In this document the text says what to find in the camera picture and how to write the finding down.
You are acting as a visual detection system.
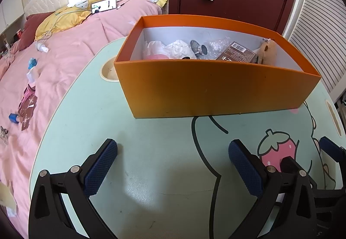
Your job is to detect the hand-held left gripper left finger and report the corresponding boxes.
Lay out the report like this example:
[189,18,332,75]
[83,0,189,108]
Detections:
[28,138,119,239]

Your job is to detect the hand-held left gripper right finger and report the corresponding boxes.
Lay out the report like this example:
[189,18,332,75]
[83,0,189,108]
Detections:
[228,139,318,239]

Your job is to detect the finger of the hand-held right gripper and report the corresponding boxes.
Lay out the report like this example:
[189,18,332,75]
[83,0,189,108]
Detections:
[319,136,346,165]
[280,157,317,191]

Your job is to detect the orange cardboard box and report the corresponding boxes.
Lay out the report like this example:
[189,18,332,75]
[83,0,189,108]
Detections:
[114,14,322,119]

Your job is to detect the tan plush toy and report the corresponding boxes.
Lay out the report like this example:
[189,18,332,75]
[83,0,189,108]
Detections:
[255,38,277,65]

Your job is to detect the brown card box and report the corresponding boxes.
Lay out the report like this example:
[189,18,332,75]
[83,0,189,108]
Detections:
[215,41,257,63]

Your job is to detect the clear plastic wrap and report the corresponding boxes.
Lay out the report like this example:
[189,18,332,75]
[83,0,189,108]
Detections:
[201,36,233,59]

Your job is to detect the chrome metal drain stopper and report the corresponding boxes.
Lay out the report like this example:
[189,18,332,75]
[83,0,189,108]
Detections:
[189,39,209,59]

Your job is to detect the white plastic bag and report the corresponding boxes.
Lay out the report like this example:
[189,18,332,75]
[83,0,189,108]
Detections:
[142,39,198,60]

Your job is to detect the green cartoon desktop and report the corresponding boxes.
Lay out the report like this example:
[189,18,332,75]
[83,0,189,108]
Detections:
[29,36,346,239]

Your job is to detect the brown patterned bag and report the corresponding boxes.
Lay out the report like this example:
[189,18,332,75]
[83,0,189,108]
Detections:
[18,83,37,131]

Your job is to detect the pink blanket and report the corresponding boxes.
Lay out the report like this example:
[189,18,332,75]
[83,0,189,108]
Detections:
[0,0,169,239]

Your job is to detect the white louvered door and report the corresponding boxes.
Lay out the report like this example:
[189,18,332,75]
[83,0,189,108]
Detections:
[281,0,346,101]

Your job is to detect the white small tube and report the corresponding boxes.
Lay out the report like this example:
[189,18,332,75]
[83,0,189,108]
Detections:
[26,69,38,84]

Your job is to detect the pink round item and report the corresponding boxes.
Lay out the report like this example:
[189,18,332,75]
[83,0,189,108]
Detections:
[143,53,171,60]

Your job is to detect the yellow pillow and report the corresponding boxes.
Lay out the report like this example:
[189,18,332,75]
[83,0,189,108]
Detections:
[35,0,111,40]

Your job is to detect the dark red pillow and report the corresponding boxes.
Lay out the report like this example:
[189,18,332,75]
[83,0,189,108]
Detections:
[18,12,56,51]

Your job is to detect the smartphone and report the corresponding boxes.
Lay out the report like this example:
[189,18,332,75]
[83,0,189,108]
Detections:
[91,0,117,14]

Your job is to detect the patterned packets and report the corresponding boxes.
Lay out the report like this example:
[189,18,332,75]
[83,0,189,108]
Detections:
[146,0,168,8]

